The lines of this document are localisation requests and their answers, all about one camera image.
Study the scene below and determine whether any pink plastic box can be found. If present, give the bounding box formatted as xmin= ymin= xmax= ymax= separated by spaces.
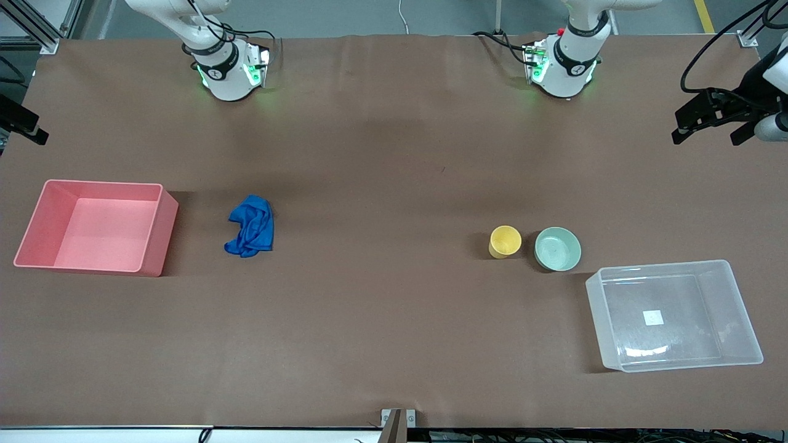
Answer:
xmin=13 ymin=179 xmax=180 ymax=277

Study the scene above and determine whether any metal table edge bracket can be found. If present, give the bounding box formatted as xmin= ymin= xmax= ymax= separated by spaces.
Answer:
xmin=380 ymin=409 xmax=417 ymax=443

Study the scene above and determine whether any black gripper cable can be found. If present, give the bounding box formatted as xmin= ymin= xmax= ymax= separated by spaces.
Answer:
xmin=680 ymin=0 xmax=788 ymax=94

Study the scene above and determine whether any black arm base cable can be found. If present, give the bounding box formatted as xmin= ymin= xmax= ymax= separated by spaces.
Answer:
xmin=182 ymin=0 xmax=285 ymax=65
xmin=472 ymin=28 xmax=531 ymax=65

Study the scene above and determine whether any white table edge rail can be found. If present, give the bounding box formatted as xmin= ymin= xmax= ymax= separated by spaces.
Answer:
xmin=0 ymin=425 xmax=384 ymax=443

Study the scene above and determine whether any mint green bowl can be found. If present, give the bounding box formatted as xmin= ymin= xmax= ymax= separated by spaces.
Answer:
xmin=534 ymin=226 xmax=582 ymax=273

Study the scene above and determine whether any yellow cup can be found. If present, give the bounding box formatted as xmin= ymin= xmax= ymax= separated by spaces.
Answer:
xmin=488 ymin=225 xmax=523 ymax=260

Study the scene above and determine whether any clear plastic box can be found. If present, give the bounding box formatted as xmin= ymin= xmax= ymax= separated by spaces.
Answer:
xmin=585 ymin=260 xmax=765 ymax=373

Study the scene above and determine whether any blue cloth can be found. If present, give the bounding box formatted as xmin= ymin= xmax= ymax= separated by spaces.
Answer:
xmin=223 ymin=194 xmax=275 ymax=258

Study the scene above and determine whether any aluminium frame profile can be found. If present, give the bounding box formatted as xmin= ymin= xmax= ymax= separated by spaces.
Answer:
xmin=0 ymin=0 xmax=93 ymax=55

